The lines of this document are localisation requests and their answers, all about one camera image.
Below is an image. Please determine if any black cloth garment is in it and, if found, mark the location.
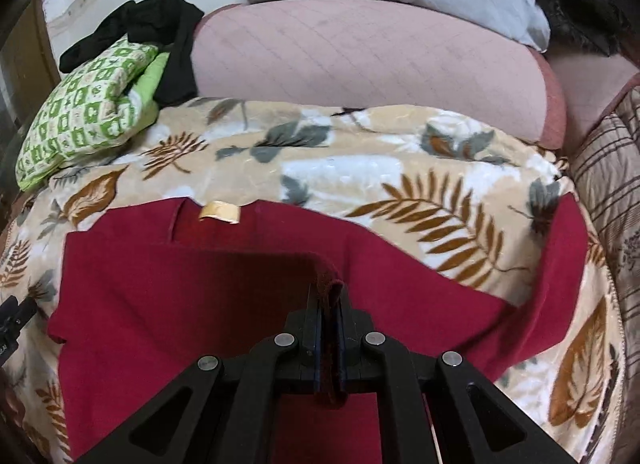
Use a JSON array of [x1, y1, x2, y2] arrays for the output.
[[58, 0, 204, 108]]

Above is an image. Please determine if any striped brown quilt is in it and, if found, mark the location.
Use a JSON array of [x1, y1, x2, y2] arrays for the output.
[[569, 86, 640, 395]]

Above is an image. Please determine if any green white patterned pillow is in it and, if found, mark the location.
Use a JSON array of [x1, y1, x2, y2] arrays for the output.
[[15, 37, 169, 192]]

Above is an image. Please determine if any dark red fleece garment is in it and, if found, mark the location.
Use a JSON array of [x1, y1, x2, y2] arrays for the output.
[[48, 196, 588, 456]]

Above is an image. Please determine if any leaf pattern fleece blanket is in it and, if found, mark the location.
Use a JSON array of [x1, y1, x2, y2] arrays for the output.
[[0, 96, 629, 464]]

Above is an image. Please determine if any pink quilted bolster cushion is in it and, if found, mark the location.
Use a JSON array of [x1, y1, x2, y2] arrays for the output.
[[192, 0, 566, 150]]

